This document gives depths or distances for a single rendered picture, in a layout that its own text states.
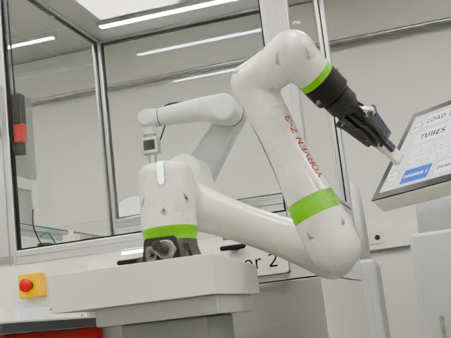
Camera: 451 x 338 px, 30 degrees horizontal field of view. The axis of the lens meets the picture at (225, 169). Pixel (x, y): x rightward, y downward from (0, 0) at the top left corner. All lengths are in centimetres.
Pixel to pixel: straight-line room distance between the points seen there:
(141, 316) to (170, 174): 33
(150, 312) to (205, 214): 36
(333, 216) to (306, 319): 57
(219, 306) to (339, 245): 30
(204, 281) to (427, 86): 411
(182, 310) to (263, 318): 65
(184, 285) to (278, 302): 69
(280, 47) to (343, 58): 391
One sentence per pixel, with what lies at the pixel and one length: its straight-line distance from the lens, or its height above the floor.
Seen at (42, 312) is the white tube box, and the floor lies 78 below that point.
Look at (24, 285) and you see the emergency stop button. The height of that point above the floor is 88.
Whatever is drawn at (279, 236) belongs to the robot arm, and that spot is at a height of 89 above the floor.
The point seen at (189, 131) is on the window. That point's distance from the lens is 253.
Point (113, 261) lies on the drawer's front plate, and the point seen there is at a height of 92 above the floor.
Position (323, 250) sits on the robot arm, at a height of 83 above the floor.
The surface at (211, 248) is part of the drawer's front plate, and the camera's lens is 243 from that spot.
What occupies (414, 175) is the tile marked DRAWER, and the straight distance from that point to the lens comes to 211.
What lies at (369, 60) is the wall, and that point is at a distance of 578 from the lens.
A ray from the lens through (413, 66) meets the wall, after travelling 574.
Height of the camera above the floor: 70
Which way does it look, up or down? 10 degrees up
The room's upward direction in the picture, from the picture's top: 7 degrees counter-clockwise
